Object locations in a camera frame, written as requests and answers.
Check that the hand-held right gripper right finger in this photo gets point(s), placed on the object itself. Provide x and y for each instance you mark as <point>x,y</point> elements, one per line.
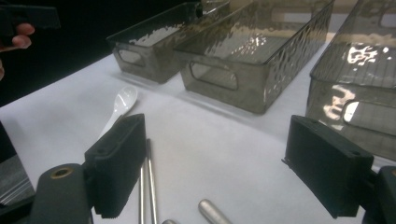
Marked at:
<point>327,165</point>

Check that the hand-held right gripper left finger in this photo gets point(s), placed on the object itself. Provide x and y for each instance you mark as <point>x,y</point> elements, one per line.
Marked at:
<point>120,161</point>

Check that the metal chopstick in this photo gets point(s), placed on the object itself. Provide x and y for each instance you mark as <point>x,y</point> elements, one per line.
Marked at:
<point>142,199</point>
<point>152,186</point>

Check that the white ceramic spoon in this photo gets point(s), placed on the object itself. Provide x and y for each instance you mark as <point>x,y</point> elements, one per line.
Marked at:
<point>124,99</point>

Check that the smoky clear plastic bin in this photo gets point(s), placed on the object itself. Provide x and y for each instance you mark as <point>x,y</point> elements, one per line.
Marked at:
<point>149,62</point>
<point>249,90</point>
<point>358,71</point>

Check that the silver metal cutlery piece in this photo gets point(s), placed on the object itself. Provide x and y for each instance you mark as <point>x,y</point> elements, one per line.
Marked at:
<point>169,222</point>
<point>213,213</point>

